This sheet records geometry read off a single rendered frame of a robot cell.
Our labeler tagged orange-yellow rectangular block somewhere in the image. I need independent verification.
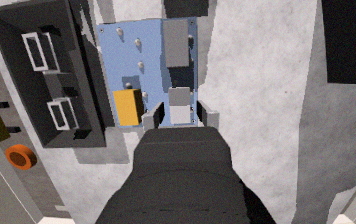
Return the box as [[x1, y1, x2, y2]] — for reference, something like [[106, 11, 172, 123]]
[[113, 89, 144, 126]]

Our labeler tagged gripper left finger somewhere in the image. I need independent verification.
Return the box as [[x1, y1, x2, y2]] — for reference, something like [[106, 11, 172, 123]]
[[141, 102, 165, 134]]

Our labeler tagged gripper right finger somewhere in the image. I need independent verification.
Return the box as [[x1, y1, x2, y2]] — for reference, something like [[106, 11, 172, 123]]
[[196, 100, 220, 130]]

